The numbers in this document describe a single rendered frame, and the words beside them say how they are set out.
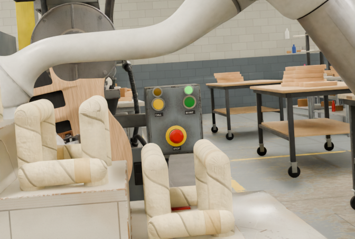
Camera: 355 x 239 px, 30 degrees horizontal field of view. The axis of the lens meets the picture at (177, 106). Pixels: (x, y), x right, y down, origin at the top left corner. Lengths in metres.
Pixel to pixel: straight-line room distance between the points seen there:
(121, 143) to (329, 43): 0.63
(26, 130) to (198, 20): 0.52
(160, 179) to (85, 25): 1.11
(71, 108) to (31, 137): 0.75
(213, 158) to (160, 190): 0.08
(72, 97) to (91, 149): 0.76
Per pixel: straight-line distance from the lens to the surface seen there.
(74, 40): 1.26
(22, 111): 0.86
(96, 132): 0.85
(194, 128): 1.91
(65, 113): 1.60
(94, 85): 1.60
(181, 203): 1.05
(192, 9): 1.27
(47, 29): 1.92
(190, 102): 1.90
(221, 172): 0.86
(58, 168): 0.85
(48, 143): 1.02
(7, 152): 0.94
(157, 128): 1.90
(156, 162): 0.85
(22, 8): 9.19
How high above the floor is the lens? 1.16
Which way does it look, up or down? 3 degrees down
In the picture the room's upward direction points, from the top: 4 degrees counter-clockwise
